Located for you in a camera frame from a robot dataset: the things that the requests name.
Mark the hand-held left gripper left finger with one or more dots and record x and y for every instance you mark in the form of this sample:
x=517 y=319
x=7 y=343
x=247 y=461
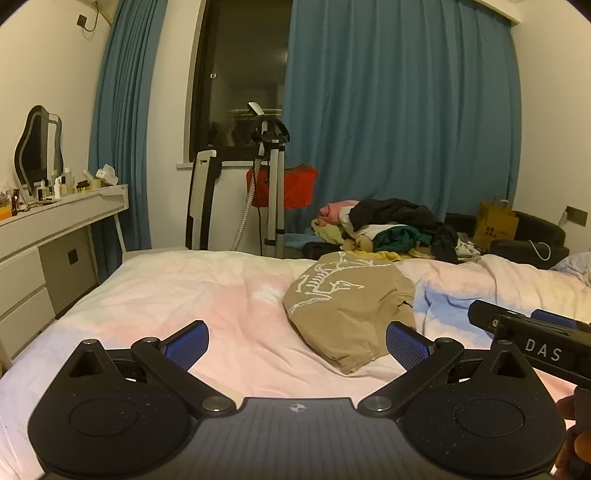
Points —
x=187 y=344

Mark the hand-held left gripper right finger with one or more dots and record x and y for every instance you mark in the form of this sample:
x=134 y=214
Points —
x=406 y=344

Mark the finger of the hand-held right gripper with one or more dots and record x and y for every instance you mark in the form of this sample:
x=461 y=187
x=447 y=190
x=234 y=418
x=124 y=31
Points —
x=489 y=316

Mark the tan skeleton print t-shirt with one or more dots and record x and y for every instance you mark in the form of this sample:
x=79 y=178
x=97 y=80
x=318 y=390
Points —
x=341 y=314

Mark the person's right hand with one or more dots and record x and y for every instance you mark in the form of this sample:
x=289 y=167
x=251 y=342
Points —
x=577 y=443

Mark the pastel tie-dye duvet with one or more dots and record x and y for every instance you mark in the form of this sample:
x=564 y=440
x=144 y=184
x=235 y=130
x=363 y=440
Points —
x=184 y=295

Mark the white patterned garment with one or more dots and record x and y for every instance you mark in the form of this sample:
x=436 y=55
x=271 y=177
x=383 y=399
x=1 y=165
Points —
x=468 y=249

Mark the yellow paper bag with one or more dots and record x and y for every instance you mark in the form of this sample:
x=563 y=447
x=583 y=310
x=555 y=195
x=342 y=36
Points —
x=496 y=226

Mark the yellow garment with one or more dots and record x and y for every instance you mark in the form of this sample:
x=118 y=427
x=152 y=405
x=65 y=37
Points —
x=383 y=256

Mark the light blue pillow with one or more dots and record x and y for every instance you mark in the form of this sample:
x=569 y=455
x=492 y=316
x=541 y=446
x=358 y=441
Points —
x=577 y=267

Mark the black sofa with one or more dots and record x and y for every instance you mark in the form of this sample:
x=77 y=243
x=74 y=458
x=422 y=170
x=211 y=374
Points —
x=540 y=230

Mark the green garment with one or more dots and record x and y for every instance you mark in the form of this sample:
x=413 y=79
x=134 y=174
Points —
x=401 y=237

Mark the beige garment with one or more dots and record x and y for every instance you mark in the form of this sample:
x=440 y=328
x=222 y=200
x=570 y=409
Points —
x=362 y=242

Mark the black suitcase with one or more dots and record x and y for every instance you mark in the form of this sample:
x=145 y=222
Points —
x=318 y=250

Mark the black garment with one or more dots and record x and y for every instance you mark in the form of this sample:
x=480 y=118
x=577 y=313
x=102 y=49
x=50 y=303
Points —
x=397 y=212

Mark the pale yellow-green garment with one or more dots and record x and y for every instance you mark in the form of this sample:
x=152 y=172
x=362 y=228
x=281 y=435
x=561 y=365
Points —
x=325 y=233

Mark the pink garment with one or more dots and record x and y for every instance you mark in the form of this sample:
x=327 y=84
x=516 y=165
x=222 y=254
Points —
x=332 y=211

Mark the white vanity desk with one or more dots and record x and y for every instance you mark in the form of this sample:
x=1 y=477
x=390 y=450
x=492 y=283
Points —
x=27 y=286

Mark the garment steamer stand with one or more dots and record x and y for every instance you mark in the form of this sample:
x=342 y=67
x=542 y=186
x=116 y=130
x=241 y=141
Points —
x=276 y=194

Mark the tissue box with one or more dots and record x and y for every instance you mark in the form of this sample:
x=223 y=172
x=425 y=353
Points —
x=108 y=177

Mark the red cloth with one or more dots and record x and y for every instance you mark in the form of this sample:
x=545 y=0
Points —
x=298 y=187

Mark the group of cosmetic bottles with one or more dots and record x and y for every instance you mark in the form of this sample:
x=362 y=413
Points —
x=69 y=180

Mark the narrow blue curtain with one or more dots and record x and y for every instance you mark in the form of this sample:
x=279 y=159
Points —
x=124 y=138

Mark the wide blue curtain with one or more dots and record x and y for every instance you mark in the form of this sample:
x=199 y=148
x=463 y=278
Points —
x=392 y=115

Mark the orange box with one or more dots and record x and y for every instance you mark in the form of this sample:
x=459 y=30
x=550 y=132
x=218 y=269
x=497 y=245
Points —
x=4 y=212

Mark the dark window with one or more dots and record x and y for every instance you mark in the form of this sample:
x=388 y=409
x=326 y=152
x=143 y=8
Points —
x=240 y=69

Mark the dark wall outlet plate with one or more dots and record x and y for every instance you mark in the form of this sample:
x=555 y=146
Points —
x=577 y=217

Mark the wavy frame mirror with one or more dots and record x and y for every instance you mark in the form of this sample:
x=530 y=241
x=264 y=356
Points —
x=34 y=147

